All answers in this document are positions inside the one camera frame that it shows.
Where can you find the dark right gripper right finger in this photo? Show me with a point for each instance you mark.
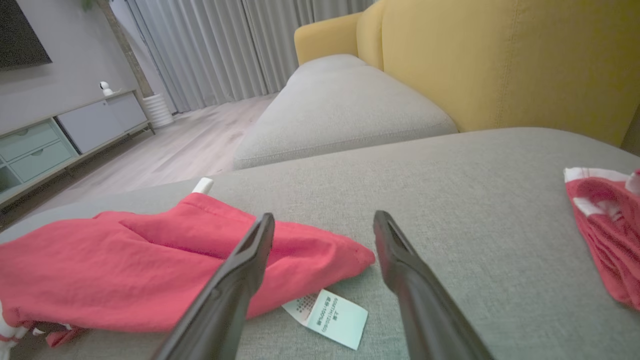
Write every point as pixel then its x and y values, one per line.
pixel 420 300

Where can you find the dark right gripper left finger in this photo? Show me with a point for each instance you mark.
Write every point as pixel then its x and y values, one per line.
pixel 225 300

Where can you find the red Bulls 23 jersey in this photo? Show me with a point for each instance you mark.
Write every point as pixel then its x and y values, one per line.
pixel 125 270

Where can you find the red shorts with white stripe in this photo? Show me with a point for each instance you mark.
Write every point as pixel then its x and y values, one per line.
pixel 610 245

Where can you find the large grey sofa seat cushion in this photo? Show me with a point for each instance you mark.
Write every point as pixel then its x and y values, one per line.
pixel 450 210

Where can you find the white ribbed plant pot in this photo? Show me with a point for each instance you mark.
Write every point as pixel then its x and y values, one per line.
pixel 158 111

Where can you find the small grey sofa seat cushion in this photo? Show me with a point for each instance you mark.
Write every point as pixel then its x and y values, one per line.
pixel 340 110

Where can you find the low grey media cabinet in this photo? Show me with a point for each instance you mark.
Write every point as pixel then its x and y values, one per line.
pixel 75 130

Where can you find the yellow sofa backrest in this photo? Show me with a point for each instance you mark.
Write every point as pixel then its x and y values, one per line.
pixel 500 60

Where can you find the grey pleated curtain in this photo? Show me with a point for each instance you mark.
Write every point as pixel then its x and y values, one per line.
pixel 225 45

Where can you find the brown plant trunk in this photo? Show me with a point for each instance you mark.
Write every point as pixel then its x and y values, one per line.
pixel 127 50

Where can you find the yellow sofa armrest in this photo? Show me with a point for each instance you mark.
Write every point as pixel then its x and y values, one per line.
pixel 327 40

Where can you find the small white security camera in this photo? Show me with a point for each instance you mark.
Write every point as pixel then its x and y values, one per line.
pixel 106 88

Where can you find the black wall television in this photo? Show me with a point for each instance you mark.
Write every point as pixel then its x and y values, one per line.
pixel 20 30

